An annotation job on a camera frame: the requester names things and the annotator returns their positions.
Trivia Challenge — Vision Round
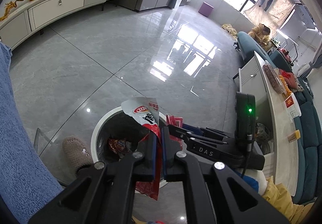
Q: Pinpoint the red white torn wrapper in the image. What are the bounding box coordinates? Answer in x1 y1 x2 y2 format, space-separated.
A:
121 97 162 201

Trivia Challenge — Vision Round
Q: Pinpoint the golden dragon figurine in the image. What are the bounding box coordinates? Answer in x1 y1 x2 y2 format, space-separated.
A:
0 0 23 21

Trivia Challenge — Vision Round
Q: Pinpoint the white grey tv cabinet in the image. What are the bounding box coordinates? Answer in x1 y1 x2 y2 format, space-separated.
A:
1 0 108 49

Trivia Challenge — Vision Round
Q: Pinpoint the yellow sleeve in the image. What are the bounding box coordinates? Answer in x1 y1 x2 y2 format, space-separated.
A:
262 176 314 223

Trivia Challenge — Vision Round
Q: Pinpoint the red snack bag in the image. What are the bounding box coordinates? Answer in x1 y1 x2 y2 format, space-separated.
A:
109 139 132 156

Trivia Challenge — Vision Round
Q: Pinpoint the purple stool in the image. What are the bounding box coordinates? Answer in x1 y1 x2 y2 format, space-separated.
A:
198 2 213 17

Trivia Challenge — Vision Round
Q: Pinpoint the brown knitted slipper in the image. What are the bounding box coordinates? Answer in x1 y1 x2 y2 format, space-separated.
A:
62 136 93 176

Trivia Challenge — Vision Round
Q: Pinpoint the teal sofa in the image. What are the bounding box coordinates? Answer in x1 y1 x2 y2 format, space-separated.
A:
237 31 321 204

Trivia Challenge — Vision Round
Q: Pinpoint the pink red snack wrapper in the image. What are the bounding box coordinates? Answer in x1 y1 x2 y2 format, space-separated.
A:
166 114 183 149

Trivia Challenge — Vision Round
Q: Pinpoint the white round trash bin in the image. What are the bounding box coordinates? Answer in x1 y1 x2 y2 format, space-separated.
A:
90 106 169 188

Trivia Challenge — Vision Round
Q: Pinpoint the blue white gloved right hand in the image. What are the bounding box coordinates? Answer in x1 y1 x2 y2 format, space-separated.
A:
243 169 268 196

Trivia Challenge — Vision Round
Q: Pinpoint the white coffee table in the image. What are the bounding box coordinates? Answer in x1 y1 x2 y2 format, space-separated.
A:
238 52 298 196

